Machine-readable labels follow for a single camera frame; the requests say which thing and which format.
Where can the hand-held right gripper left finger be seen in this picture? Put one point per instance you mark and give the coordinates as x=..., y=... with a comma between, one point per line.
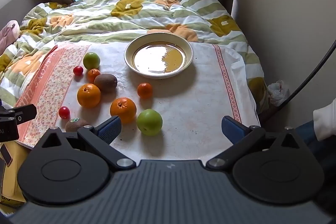
x=110, y=130

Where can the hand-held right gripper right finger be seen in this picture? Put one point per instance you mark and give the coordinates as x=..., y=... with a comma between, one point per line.
x=231, y=129

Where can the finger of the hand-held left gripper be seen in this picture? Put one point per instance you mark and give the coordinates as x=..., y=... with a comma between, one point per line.
x=23, y=111

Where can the large orange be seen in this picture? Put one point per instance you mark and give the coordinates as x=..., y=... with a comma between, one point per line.
x=123, y=108
x=88, y=95

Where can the brown kiwi with green sticker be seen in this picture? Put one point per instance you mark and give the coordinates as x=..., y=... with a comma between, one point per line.
x=74, y=124

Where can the green apple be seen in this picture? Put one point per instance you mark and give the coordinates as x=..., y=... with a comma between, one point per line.
x=91, y=60
x=149, y=122

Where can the red cherry tomato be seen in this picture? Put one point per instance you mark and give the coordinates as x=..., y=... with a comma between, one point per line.
x=78, y=70
x=64, y=112

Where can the small mandarin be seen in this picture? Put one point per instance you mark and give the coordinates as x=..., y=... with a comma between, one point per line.
x=92, y=74
x=145, y=90

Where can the cream ceramic bowl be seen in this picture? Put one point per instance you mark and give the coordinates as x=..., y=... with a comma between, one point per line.
x=183, y=48

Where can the white cloth with pink border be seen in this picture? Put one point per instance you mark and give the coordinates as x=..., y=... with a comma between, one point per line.
x=197, y=108

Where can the yellow cardboard box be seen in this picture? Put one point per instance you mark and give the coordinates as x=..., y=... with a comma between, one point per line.
x=13, y=176

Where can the white plastic bag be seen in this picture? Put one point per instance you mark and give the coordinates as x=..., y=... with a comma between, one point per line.
x=278, y=92

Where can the person's blue pants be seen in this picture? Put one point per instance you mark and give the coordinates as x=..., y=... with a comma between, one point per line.
x=307, y=132

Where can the pink plush toy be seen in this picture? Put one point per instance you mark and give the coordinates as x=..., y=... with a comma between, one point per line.
x=8, y=35

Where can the person's white sleeve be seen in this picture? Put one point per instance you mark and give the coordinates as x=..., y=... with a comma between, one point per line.
x=325, y=119

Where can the grey bed headboard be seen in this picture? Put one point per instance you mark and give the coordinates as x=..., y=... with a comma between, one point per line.
x=18, y=3

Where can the floral striped blanket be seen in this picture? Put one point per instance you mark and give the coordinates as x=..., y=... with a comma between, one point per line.
x=105, y=16

